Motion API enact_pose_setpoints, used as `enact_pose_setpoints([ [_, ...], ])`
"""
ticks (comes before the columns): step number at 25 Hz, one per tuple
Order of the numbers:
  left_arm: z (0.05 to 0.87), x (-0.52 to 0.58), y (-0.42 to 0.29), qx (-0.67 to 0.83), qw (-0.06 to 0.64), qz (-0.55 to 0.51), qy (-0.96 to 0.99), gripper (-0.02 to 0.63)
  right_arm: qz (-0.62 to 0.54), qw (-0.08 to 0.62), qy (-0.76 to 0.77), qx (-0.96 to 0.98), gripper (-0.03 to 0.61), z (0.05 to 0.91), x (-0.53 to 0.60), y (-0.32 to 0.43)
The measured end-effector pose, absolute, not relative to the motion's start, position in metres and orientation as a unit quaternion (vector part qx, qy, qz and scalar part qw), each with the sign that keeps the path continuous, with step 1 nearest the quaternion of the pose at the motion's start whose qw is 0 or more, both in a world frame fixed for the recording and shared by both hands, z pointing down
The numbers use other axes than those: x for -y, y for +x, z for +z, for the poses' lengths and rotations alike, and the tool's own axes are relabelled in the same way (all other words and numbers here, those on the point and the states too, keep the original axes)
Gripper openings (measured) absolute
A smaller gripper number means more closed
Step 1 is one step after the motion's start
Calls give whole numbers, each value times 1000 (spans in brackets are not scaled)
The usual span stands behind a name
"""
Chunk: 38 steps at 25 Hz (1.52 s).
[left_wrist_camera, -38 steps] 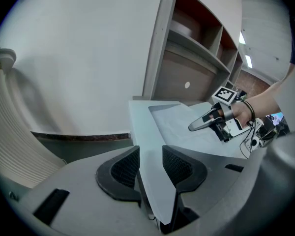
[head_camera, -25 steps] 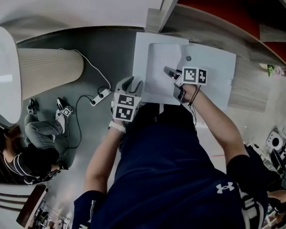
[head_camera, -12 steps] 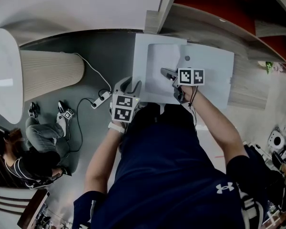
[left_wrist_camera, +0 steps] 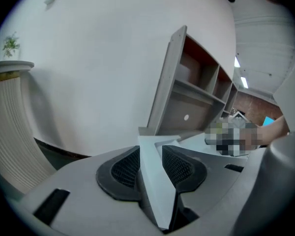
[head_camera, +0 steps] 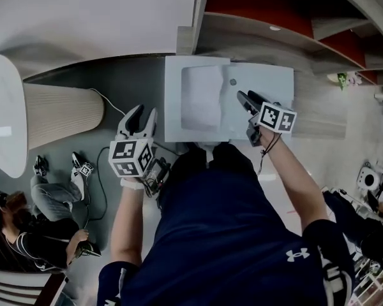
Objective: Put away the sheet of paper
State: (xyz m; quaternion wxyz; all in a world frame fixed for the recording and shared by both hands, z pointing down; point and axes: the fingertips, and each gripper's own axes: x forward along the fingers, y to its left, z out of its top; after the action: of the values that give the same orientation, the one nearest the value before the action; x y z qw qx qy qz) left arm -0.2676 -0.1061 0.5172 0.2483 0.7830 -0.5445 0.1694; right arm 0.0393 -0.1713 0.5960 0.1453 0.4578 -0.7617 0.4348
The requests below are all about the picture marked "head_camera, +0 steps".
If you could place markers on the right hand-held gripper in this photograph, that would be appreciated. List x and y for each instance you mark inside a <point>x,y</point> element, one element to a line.
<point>276,118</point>

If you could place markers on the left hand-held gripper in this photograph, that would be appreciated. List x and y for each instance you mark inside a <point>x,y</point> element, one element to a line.
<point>127,158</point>

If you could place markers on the white sheet of paper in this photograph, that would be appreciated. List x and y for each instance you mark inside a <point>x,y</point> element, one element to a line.
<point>200,97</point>

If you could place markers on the person's right forearm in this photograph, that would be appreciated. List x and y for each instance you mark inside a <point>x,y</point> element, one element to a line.
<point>293,183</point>

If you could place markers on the person's left forearm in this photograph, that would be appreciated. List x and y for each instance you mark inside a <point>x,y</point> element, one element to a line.
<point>127,222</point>

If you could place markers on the small grey round knob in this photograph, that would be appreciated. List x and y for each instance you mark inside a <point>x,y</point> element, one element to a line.
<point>233,82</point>

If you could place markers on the person's black trousers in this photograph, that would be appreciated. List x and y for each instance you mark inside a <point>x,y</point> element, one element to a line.
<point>220,158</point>

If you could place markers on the small white round disc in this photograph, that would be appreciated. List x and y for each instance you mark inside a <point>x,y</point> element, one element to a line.
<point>274,28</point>

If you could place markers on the white round table ribbed base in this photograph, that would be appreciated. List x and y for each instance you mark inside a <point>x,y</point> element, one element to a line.
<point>57,116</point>

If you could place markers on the wooden shelf unit red back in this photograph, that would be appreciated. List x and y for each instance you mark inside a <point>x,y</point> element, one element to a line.
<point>274,14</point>

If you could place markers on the small green plant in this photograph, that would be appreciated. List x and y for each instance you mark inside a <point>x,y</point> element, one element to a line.
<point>342,79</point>

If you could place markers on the black hand-held device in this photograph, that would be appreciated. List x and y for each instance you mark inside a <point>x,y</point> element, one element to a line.
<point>91,250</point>

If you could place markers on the white round appliance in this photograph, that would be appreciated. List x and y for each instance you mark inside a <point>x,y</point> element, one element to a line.
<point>367,178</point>

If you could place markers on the person's navy shirt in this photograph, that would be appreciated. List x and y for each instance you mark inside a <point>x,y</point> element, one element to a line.
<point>217,250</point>

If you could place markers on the striped white brown chair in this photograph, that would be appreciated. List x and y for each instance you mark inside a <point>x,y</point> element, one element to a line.
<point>19,287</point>

